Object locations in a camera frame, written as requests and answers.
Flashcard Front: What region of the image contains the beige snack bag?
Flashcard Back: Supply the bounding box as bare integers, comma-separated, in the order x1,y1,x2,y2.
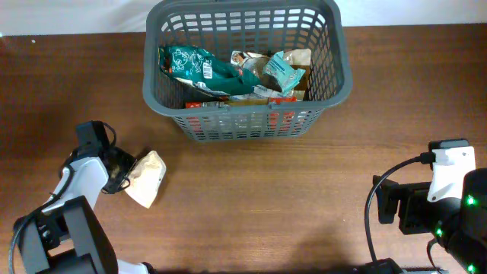
124,151,167,209

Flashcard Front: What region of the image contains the green Nescafe coffee bag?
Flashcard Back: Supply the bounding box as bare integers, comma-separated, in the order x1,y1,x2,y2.
158,46,261,97

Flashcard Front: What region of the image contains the dark grey plastic basket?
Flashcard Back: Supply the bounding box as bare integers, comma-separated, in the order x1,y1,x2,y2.
142,0,352,142

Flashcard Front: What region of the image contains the orange spaghetti packet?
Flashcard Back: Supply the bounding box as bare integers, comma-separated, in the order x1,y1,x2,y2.
173,98,306,142

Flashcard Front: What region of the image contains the brown white pastry bag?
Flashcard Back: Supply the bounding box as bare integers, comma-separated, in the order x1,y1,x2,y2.
231,49,311,101

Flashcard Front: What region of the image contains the mint green snack packet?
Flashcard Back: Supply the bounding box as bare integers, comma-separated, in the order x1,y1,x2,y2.
263,51,306,96

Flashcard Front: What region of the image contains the Kleenex tissue multipack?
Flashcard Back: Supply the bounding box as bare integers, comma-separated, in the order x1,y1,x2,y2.
229,85,285,100

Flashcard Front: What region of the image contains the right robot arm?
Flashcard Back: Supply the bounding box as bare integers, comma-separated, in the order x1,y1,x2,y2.
377,168,486,273

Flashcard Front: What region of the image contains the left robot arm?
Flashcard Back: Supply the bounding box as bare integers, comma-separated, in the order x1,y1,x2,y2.
8,120,155,274

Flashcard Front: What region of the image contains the left black cable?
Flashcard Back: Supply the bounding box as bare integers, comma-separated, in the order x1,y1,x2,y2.
7,121,119,274

